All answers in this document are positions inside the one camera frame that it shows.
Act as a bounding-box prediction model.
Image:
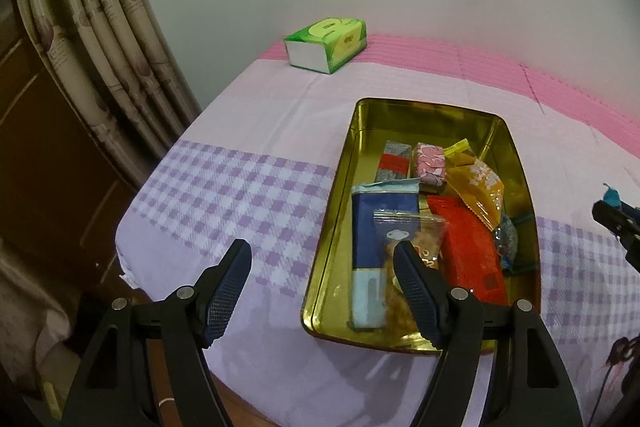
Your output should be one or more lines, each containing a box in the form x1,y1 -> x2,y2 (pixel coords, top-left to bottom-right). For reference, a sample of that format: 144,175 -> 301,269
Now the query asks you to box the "small bright yellow packet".
442,138 -> 476,168

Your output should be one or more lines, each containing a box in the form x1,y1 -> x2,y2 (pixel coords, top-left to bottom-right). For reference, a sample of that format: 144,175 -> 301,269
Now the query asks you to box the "pink white patterned packet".
409,143 -> 447,186

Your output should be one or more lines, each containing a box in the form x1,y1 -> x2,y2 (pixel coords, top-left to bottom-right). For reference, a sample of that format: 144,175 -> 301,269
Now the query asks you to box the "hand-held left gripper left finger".
60,238 -> 252,427

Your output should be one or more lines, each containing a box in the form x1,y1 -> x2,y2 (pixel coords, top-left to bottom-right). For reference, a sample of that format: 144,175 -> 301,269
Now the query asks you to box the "beige striped curtain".
10,0 -> 203,158

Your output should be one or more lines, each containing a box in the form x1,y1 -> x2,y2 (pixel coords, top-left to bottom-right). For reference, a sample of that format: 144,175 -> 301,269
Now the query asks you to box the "brown wooden cabinet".
0,7 -> 141,298

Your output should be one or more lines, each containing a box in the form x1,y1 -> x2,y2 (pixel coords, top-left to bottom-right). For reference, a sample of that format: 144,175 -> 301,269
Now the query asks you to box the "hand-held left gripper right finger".
392,242 -> 583,427

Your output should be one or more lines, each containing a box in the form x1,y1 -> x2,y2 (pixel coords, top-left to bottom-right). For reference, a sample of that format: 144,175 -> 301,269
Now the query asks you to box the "yellow snack packet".
444,154 -> 506,233

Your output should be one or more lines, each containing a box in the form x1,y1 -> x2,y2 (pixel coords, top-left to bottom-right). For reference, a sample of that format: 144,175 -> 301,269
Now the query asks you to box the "pink purple checked cloth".
115,34 -> 640,427

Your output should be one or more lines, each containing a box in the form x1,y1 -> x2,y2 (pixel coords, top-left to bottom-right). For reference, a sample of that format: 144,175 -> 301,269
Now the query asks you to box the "blue grey candy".
492,212 -> 533,273

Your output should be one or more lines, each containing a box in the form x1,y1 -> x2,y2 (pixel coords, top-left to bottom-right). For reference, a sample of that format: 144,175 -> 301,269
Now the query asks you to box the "navy light blue packet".
350,177 -> 421,330

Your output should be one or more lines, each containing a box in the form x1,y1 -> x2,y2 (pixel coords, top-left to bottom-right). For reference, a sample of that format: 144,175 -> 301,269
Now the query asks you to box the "beige cloth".
0,237 -> 76,408

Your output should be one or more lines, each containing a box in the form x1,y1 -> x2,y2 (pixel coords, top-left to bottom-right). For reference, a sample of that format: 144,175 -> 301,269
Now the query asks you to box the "dark red gold tin box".
300,97 -> 543,358

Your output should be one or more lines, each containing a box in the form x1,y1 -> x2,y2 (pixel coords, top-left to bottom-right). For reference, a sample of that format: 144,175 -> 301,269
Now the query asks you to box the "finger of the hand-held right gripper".
620,234 -> 640,270
592,201 -> 640,234

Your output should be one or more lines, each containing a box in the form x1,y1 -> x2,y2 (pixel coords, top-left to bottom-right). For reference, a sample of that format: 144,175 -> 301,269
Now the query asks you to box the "black cable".
587,334 -> 640,427

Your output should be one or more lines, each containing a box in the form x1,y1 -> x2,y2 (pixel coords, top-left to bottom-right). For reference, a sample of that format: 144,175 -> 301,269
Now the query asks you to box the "grey red snack packet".
375,139 -> 413,185

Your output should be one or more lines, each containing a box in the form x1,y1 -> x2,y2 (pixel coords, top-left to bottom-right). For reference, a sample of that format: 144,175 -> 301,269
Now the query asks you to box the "clear twisted dough packet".
372,209 -> 448,333

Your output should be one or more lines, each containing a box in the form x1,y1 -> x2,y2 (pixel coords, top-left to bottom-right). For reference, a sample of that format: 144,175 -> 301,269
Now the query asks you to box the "green tissue pack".
283,17 -> 368,75

